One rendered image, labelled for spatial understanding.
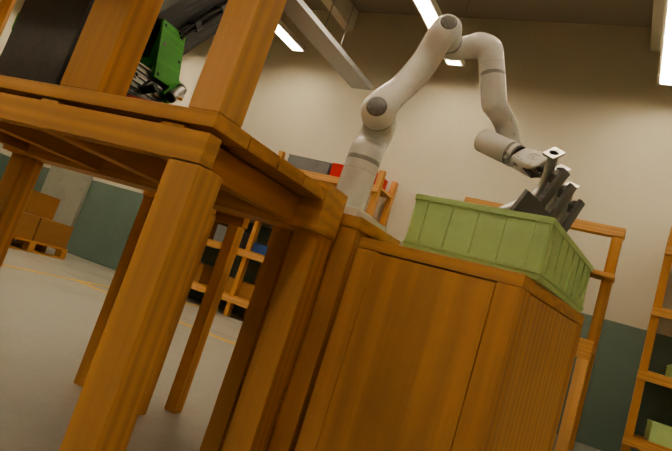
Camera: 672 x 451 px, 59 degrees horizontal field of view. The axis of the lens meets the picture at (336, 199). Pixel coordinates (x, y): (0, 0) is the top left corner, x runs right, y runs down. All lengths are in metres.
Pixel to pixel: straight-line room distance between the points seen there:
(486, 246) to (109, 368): 1.00
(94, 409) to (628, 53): 7.12
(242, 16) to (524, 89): 6.47
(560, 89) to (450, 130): 1.36
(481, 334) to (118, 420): 0.88
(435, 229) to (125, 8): 1.02
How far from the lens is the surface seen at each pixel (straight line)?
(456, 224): 1.75
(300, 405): 1.88
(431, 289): 1.69
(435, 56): 2.19
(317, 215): 1.74
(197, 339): 2.40
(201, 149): 1.30
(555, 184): 1.84
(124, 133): 1.46
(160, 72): 2.04
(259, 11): 1.39
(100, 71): 1.60
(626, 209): 7.07
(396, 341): 1.71
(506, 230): 1.70
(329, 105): 8.47
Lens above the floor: 0.58
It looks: 9 degrees up
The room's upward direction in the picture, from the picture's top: 18 degrees clockwise
